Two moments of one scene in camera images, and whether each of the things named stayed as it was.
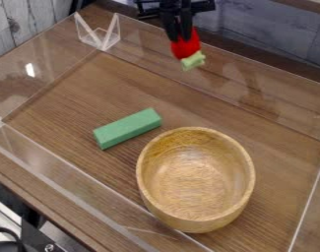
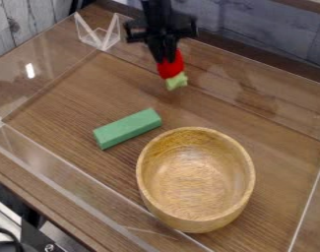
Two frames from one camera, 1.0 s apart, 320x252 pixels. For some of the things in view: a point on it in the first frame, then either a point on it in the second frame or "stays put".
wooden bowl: (195, 176) stays put
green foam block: (119, 131) stays put
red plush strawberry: (183, 48) to (171, 71)
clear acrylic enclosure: (148, 159) stays put
